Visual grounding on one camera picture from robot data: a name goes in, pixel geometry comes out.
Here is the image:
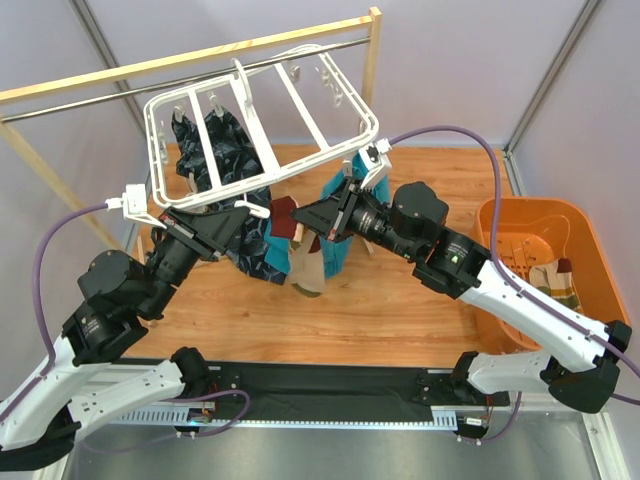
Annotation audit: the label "teal shorts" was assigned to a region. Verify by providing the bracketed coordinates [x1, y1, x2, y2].
[265, 154, 391, 279]

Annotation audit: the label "striped sock maroon toe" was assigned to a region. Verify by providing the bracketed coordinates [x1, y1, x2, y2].
[266, 196, 326, 298]

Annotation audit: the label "white clip drying hanger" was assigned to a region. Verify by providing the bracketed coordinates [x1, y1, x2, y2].
[144, 43, 379, 210]

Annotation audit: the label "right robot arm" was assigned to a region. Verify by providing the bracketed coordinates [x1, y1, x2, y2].
[291, 178, 632, 414]

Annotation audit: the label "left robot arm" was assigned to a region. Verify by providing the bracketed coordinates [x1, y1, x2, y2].
[1, 204, 250, 472]

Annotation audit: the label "dark shark print shorts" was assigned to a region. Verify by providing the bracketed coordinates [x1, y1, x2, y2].
[171, 109, 286, 285]

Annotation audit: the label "metal rack rod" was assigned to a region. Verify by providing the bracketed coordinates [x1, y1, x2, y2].
[0, 35, 374, 124]

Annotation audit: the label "black base cloth strip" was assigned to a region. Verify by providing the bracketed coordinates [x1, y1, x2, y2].
[94, 355, 511, 425]

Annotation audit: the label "orange plastic laundry basket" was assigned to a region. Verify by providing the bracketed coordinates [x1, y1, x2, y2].
[497, 197, 631, 325]

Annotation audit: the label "wooden clothes rack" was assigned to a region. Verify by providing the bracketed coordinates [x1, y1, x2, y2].
[0, 5, 382, 261]

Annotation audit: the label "striped sock in basket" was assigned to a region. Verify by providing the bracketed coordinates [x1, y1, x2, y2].
[528, 258, 583, 313]

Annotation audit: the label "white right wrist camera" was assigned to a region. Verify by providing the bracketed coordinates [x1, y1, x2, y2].
[359, 139, 392, 190]

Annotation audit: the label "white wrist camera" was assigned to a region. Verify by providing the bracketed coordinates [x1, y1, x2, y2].
[105, 184, 166, 229]
[359, 139, 392, 190]

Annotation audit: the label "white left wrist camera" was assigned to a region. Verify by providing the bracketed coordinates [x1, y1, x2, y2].
[105, 184, 166, 229]

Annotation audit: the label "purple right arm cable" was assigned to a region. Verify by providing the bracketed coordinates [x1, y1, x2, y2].
[387, 124, 640, 406]

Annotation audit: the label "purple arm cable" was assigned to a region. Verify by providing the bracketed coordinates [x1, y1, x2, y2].
[0, 205, 251, 454]
[387, 124, 640, 406]

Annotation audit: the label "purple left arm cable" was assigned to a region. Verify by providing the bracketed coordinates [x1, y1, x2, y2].
[0, 205, 251, 454]

